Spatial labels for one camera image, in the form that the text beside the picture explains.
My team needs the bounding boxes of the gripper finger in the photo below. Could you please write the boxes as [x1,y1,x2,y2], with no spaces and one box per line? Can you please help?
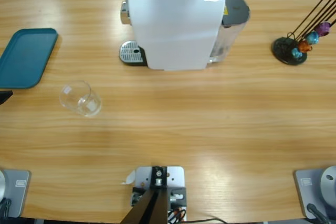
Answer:
[0,90,13,105]

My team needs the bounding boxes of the clear drinking glass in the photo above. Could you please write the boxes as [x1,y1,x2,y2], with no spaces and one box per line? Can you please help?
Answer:
[59,80,102,118]

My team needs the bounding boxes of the white capsule coffee machine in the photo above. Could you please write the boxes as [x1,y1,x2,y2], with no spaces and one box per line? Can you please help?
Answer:
[119,0,227,72]

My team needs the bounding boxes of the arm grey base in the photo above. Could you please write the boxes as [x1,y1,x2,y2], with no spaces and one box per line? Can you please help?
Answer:
[0,168,32,218]
[293,165,336,219]

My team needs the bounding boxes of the orange coffee capsule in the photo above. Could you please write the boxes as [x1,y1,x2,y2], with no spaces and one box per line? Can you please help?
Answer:
[298,40,313,53]

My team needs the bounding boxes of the teal coffee capsule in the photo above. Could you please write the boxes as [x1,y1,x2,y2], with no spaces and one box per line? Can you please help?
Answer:
[306,31,320,45]

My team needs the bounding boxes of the purple coffee capsule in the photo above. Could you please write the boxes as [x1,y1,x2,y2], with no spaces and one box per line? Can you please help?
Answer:
[314,22,330,37]

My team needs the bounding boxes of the teal plastic tray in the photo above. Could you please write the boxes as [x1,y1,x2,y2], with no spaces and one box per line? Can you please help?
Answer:
[0,28,59,89]

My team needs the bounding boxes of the white tape tag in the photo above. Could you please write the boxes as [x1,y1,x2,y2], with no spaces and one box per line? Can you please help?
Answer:
[120,170,137,185]

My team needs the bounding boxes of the clear water tank dark lid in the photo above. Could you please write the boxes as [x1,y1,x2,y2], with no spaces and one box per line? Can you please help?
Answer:
[207,0,251,65]

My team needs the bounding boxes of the black capsule holder with rods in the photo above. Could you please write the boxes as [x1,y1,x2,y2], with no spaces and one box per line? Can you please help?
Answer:
[271,0,336,66]

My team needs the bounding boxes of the black base cable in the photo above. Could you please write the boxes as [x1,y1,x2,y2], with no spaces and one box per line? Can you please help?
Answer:
[0,197,13,219]
[306,202,332,224]

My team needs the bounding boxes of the white block with dark post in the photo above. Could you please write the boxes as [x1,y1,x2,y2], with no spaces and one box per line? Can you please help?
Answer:
[120,165,187,224]

